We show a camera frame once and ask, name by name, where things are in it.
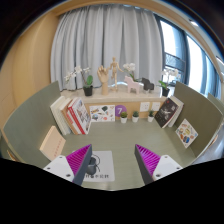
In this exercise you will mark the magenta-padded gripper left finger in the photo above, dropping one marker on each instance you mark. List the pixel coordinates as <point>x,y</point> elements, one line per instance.
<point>78,160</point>

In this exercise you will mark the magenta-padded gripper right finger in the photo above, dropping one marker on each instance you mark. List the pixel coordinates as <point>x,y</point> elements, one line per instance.
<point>148,160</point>

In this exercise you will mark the white printed mouse pad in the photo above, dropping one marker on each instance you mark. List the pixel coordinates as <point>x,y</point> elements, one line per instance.
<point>106,163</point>

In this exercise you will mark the beige booklet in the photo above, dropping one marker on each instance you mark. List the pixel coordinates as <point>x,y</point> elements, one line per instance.
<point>53,143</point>

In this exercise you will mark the white book with red lettering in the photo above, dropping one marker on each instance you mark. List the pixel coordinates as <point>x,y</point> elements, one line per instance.
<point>74,121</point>

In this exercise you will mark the small succulent in white pot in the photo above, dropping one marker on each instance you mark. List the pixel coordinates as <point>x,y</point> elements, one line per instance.
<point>123,120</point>
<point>150,118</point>
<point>135,119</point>

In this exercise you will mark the food sticker sheet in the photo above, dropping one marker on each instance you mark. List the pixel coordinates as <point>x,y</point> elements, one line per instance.
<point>186,133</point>

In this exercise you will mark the brown kraft book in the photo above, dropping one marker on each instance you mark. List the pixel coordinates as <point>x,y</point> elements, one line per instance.
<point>67,113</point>

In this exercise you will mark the thick white book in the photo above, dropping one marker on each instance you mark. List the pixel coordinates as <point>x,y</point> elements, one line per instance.
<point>60,115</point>

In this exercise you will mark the black book with red edge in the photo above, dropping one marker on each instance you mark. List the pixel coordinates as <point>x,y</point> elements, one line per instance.
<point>165,113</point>

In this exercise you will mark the white sticker sheet with objects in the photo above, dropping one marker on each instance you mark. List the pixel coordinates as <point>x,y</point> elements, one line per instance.
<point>102,113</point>

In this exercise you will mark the light wooden desk shelf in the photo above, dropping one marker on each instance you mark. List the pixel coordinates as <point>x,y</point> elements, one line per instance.
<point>132,106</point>

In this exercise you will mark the purple round number disc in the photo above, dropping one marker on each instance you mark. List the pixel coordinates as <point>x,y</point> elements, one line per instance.
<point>120,109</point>

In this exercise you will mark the grey-green desk partition panel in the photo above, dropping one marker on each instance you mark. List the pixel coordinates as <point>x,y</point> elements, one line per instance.
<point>30,113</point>
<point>200,110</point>

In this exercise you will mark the white orchid in black pot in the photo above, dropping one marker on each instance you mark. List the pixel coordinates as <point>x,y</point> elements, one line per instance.
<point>165,91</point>
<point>88,91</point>
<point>129,67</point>

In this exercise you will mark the dark wooden horse figure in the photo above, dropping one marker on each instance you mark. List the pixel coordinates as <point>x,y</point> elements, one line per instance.
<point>147,85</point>

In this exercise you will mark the pink wooden horse figure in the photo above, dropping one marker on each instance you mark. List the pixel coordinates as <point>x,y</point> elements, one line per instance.
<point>132,85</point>

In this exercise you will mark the wooden hand model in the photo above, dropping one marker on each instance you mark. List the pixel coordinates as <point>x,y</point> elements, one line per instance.
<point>104,78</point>

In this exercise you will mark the wooden artist mannequin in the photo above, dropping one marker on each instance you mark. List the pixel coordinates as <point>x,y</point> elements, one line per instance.
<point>114,70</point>

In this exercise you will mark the dark-framed window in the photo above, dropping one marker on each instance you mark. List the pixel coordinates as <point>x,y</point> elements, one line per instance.
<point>193,60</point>

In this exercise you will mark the grey pleated curtain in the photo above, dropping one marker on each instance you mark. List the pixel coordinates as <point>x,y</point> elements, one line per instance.
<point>100,33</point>

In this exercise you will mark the white wall socket plate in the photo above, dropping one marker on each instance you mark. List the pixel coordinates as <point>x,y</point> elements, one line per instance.
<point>156,106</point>
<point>144,106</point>

